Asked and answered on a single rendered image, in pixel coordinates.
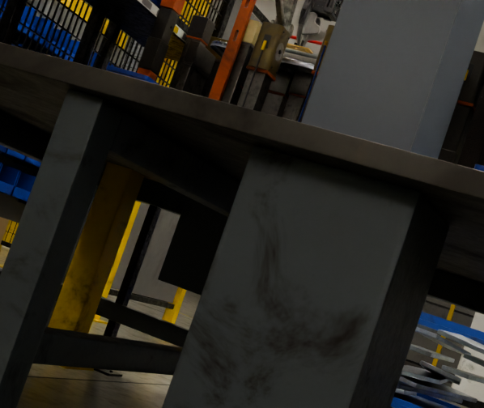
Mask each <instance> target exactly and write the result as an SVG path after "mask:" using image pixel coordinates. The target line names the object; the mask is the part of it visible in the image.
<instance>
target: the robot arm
mask: <svg viewBox="0 0 484 408"><path fill-rule="evenodd" d="M342 3H343V0H305V2H304V4H303V7H302V10H301V13H300V17H299V25H298V30H297V37H296V39H297V45H298V46H300V45H302V46H303V47H304V46H305V45H306V43H307V42H308V41H309V40H323V39H324V37H325V33H324V32H323V31H321V20H320V19H318V18H319V17H320V18H323V19H324V20H327V21H330V22H331V21H334V22H336V21H337V18H338V14H339V11H340V9H341V7H342Z"/></svg>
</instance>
